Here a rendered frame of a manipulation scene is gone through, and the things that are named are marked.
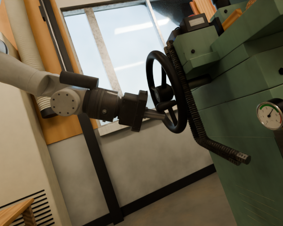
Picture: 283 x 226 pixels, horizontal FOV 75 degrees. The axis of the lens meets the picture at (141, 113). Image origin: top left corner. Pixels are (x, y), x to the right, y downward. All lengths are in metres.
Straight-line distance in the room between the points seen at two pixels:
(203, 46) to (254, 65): 0.18
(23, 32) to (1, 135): 0.90
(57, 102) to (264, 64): 0.50
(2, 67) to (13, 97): 1.13
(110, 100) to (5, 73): 0.26
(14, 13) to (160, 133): 1.72
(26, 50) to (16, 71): 1.37
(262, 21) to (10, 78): 0.59
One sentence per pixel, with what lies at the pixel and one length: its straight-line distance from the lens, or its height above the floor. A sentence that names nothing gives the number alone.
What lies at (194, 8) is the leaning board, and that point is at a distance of 2.57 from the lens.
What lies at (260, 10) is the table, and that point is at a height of 0.87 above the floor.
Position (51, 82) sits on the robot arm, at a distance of 0.58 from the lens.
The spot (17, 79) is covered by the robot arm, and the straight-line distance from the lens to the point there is 0.55.
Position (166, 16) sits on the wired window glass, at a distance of 2.56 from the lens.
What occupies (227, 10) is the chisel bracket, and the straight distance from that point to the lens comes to 0.82.
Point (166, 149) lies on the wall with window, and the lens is 1.96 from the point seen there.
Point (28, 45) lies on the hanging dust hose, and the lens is 1.93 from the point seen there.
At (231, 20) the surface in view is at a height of 0.95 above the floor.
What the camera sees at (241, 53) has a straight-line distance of 0.56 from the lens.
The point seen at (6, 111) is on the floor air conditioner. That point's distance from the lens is 1.68.
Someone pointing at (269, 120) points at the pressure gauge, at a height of 0.65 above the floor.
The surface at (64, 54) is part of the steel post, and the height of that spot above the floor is 1.62.
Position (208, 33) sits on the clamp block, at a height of 0.94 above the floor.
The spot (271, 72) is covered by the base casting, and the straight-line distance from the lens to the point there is 0.55.
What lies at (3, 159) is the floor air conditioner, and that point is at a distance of 1.66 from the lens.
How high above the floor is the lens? 0.73
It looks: 4 degrees up
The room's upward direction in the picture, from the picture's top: 20 degrees counter-clockwise
